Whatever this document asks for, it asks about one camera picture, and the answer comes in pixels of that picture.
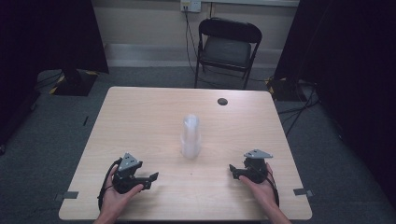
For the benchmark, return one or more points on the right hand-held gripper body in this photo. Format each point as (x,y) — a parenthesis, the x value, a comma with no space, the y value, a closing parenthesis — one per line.
(256,169)

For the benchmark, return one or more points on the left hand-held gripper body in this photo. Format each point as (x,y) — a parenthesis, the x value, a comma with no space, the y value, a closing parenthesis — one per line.
(126,179)

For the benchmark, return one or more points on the stack of clear plastic cups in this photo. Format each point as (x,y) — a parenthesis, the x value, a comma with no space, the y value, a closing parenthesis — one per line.
(190,137)

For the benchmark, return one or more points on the person's left hand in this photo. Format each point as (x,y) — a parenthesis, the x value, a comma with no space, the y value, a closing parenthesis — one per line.
(115,200)

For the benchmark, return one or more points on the person's right hand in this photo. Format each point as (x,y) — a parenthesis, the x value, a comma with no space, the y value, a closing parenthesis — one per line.
(263,193)

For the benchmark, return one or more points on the grey tape piece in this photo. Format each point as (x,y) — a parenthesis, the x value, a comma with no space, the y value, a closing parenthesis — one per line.
(302,192)
(70,195)

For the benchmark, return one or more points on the black table grommet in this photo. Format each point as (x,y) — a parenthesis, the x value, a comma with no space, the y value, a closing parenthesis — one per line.
(222,101)

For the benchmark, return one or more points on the black stand base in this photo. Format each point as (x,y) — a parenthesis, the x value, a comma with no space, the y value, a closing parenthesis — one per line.
(285,90)
(76,82)

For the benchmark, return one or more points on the black folding chair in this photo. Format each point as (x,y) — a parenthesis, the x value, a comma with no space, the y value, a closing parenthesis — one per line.
(225,49)

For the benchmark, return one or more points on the dark curtain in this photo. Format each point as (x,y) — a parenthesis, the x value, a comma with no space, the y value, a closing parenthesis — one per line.
(46,40)
(351,77)

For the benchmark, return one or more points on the white wall socket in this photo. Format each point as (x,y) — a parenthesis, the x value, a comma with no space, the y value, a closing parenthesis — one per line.
(190,5)

